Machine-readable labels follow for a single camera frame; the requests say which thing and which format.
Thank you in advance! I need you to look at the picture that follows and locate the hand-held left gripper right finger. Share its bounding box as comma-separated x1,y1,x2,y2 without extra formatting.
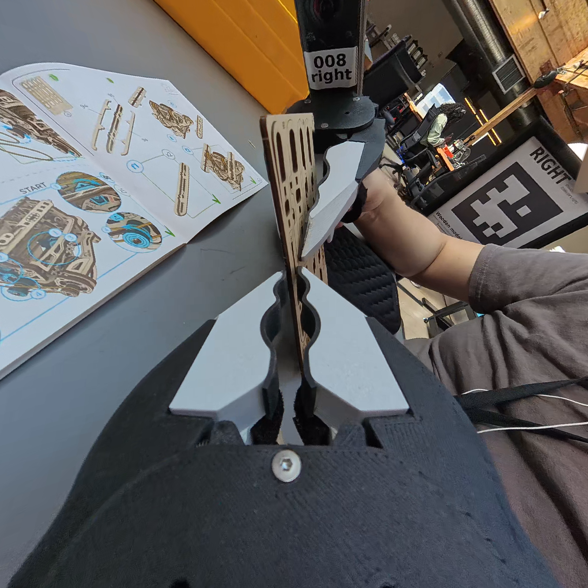
298,268,410,439

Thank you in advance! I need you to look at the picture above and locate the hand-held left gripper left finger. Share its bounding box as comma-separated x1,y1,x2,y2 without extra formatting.
169,271,286,439

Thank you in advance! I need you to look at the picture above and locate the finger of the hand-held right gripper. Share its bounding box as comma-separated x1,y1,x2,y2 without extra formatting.
299,140,367,261

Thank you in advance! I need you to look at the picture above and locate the laser-cut wooden parts sheet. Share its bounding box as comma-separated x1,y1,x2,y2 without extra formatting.
260,112,329,376

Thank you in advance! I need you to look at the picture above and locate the person's right forearm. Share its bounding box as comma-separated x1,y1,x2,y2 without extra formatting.
362,193,486,279

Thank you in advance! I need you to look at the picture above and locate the person's right hand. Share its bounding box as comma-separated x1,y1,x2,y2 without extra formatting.
340,177,393,229

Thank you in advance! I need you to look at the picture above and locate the white book stand wooden board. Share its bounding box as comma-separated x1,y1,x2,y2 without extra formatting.
355,0,369,93

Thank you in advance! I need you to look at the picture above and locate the black wrist rest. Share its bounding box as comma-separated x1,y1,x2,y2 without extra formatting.
321,226,403,336

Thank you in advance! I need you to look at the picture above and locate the black office chair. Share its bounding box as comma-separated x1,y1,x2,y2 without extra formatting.
399,105,443,194

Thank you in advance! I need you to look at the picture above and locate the yellow plastic bin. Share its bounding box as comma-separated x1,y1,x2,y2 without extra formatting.
153,0,314,116

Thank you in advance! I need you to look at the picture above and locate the black white marker sign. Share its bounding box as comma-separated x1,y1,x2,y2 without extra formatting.
426,116,588,252

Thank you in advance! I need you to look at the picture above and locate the white instruction booklet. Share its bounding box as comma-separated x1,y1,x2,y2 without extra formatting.
0,62,269,380

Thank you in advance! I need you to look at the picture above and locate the silver air duct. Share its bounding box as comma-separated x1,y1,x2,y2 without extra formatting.
442,0,534,130

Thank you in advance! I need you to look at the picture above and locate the black lanyard strap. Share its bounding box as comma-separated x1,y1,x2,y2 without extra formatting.
451,377,588,445

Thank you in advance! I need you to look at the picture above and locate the grey wall vent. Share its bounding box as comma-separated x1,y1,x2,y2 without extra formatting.
492,53,526,92

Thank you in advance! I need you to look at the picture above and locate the thin white cord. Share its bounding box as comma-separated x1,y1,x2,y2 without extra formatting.
458,387,588,435

